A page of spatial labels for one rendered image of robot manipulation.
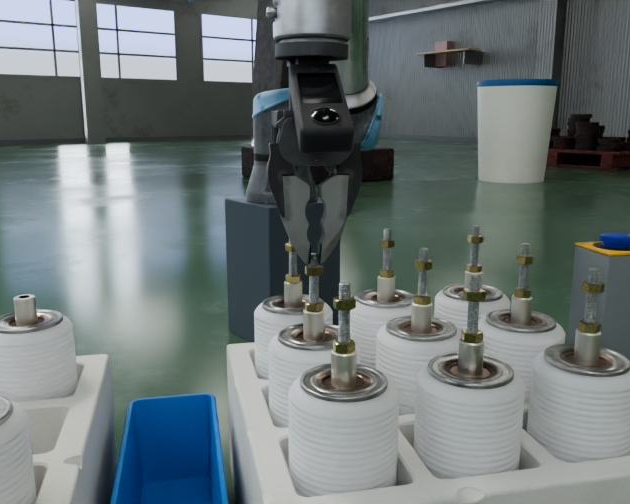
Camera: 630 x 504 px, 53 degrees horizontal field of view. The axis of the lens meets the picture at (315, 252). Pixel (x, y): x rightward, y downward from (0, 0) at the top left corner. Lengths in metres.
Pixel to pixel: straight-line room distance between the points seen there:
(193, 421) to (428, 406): 0.39
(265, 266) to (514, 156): 3.62
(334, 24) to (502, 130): 4.16
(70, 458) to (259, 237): 0.75
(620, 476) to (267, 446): 0.31
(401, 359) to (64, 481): 0.33
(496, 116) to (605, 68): 6.07
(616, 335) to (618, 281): 0.07
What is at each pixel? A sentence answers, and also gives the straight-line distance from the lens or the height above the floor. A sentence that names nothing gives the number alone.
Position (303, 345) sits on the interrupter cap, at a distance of 0.64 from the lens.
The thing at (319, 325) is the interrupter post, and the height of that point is 0.27.
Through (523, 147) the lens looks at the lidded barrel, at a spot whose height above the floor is 0.25.
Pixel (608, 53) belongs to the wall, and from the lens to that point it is 10.74.
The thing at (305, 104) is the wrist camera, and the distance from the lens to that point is 0.57.
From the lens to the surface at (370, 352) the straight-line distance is 0.78.
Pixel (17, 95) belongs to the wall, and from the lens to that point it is 11.67.
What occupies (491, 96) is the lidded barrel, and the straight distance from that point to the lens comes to 4.78.
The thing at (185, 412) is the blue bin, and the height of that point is 0.10.
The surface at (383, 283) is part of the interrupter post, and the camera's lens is 0.79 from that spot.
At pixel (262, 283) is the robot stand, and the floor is 0.14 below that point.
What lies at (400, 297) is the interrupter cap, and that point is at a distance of 0.81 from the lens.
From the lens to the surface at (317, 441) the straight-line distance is 0.54.
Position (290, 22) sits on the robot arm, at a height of 0.56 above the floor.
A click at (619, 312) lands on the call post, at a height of 0.24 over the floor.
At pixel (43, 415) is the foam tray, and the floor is 0.17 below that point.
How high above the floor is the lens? 0.48
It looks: 12 degrees down
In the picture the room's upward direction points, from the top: straight up
